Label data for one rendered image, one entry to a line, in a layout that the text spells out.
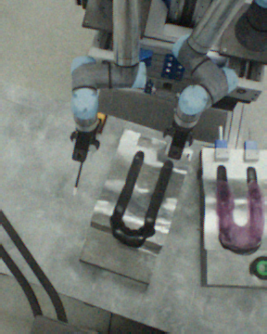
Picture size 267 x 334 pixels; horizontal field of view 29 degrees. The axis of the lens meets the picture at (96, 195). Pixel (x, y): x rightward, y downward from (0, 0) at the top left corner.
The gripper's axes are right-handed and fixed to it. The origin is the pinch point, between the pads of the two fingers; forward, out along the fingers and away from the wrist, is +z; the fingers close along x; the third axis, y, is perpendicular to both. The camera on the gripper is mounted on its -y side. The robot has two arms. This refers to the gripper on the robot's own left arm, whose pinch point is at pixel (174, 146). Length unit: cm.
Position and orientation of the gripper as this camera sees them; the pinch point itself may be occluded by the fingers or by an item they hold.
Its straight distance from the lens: 182.4
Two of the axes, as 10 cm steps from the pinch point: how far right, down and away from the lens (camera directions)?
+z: 0.1, 2.6, 9.7
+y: 3.4, -9.1, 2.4
